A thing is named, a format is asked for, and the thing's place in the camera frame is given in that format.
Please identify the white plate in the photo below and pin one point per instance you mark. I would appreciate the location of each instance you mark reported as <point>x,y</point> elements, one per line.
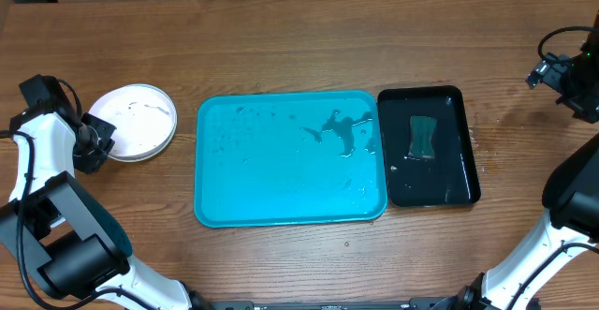
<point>145,118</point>

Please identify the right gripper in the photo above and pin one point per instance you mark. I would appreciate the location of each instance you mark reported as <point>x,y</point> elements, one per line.
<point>549,75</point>

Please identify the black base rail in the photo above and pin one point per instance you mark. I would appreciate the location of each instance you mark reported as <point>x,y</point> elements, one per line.
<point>425,303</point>

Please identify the green scrubbing sponge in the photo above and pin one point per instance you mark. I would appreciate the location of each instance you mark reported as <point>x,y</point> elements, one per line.
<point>422,131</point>

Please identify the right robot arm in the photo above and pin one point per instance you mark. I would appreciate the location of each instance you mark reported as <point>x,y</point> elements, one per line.
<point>568,225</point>

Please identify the black plastic tray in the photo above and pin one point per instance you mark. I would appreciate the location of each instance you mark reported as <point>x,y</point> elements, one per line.
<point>450,178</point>

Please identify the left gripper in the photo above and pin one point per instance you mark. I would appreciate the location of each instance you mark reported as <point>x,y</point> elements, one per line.
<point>106,130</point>

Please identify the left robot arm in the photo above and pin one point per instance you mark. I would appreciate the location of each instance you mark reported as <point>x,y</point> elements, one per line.
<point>64,241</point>

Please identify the teal plastic tray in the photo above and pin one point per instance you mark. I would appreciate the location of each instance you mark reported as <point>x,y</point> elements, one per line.
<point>289,159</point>

